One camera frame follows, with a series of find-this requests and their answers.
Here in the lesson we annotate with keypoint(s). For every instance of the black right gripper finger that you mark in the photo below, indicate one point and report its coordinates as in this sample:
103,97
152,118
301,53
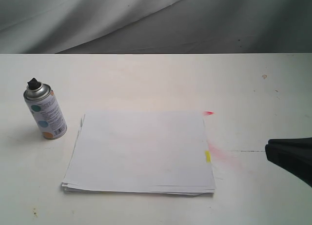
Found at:
293,155

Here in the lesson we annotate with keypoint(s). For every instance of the white spray paint can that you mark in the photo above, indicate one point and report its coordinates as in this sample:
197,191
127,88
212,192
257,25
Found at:
44,107

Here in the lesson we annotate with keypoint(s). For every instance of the white paper stack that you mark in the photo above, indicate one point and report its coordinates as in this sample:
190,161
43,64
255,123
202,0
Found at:
141,152

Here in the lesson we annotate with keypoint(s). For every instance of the white backdrop cloth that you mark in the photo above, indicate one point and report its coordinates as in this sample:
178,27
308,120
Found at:
51,26

